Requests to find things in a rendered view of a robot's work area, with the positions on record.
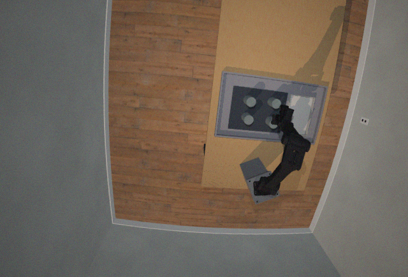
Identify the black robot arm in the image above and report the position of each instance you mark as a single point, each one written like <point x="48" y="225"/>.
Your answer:
<point x="292" y="158"/>

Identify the clear glass jar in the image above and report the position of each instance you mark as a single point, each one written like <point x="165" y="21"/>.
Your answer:
<point x="268" y="122"/>
<point x="249" y="101"/>
<point x="247" y="118"/>
<point x="274" y="103"/>

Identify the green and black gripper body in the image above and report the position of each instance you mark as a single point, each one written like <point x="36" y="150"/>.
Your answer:
<point x="273" y="120"/>

